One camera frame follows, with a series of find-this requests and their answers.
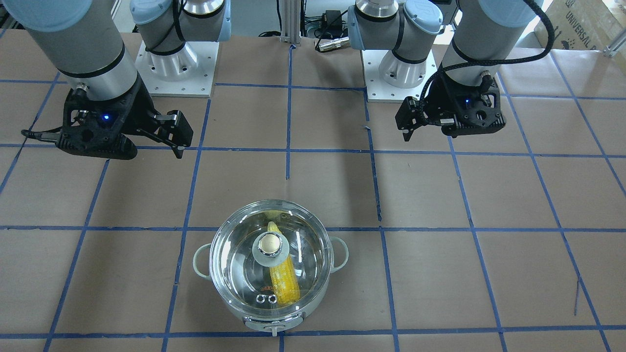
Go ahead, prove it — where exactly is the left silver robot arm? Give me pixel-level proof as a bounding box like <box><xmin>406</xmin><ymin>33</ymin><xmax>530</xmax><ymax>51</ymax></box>
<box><xmin>347</xmin><ymin>0</ymin><xmax>557</xmax><ymax>141</ymax></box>

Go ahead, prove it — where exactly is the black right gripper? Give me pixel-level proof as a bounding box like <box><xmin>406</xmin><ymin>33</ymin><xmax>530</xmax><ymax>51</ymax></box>
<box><xmin>22</xmin><ymin>77</ymin><xmax>194</xmax><ymax>160</ymax></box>

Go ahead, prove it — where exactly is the yellow corn cob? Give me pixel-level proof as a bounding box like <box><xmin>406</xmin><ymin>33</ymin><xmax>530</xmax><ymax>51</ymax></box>
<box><xmin>269</xmin><ymin>242</ymin><xmax>300</xmax><ymax>306</ymax></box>

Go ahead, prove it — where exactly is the glass pot lid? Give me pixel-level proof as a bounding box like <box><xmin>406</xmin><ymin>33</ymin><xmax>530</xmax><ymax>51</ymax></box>
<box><xmin>209</xmin><ymin>198</ymin><xmax>334</xmax><ymax>318</ymax></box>

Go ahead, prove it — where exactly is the cardboard box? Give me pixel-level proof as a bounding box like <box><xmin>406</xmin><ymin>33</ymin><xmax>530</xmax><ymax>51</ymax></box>
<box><xmin>545</xmin><ymin>0</ymin><xmax>625</xmax><ymax>50</ymax></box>

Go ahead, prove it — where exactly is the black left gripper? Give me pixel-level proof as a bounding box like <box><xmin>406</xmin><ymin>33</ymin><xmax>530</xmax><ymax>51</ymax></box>
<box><xmin>395</xmin><ymin>71</ymin><xmax>507</xmax><ymax>142</ymax></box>

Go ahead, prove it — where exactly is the white pot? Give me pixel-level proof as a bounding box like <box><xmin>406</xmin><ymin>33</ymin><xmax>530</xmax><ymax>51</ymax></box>
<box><xmin>193</xmin><ymin>198</ymin><xmax>350</xmax><ymax>337</ymax></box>

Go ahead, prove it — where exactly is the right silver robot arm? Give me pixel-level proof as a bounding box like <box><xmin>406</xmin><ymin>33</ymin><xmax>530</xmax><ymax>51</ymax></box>
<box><xmin>3</xmin><ymin>0</ymin><xmax>232</xmax><ymax>160</ymax></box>

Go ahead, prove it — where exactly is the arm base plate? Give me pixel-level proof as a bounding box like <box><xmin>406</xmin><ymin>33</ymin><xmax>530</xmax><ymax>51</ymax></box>
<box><xmin>361</xmin><ymin>50</ymin><xmax>437</xmax><ymax>103</ymax></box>
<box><xmin>135</xmin><ymin>42</ymin><xmax>220</xmax><ymax>98</ymax></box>

